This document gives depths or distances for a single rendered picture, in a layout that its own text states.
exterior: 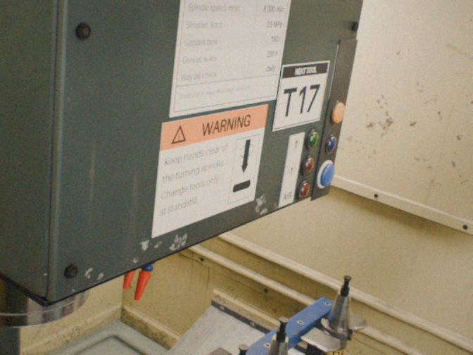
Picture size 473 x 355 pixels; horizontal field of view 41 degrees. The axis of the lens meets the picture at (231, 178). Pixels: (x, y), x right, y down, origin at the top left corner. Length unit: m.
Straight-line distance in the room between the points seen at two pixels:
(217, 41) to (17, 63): 0.18
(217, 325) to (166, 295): 0.26
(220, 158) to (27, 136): 0.21
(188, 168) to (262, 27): 0.15
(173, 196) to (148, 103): 0.10
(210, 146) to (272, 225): 1.19
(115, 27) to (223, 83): 0.14
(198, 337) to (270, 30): 1.40
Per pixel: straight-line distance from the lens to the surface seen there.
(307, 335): 1.24
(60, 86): 0.46
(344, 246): 1.67
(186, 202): 0.59
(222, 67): 0.58
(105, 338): 2.25
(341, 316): 1.25
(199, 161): 0.59
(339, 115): 0.79
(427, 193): 1.53
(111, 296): 2.25
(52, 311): 0.72
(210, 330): 1.93
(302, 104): 0.71
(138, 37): 0.50
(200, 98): 0.57
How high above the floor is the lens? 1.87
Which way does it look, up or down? 19 degrees down
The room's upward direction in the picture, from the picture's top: 8 degrees clockwise
